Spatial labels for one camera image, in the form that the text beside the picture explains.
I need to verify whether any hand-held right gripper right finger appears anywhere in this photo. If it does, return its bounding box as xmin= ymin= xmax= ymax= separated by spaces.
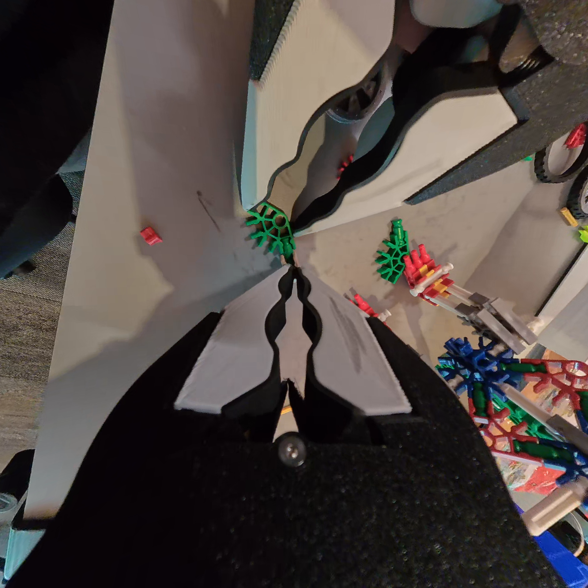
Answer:
xmin=296 ymin=267 xmax=411 ymax=423

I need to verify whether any colourful toy construction model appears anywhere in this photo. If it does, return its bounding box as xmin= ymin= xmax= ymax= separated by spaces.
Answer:
xmin=349 ymin=244 xmax=588 ymax=538

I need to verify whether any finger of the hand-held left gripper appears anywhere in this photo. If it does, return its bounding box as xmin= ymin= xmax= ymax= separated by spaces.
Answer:
xmin=241 ymin=0 xmax=405 ymax=212
xmin=290 ymin=83 xmax=522 ymax=235

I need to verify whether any blue plastic bin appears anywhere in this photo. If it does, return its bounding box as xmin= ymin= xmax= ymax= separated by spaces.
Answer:
xmin=533 ymin=529 xmax=588 ymax=588

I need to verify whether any black toy tire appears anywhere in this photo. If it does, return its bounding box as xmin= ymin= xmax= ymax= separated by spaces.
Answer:
xmin=565 ymin=175 xmax=588 ymax=221
xmin=535 ymin=120 xmax=588 ymax=184

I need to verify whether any green fan-shaped connector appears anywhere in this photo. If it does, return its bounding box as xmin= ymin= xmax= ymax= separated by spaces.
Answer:
xmin=245 ymin=202 xmax=296 ymax=260
xmin=375 ymin=219 xmax=411 ymax=284

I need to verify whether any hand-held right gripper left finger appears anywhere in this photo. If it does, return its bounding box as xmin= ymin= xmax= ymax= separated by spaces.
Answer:
xmin=175 ymin=267 xmax=293 ymax=421

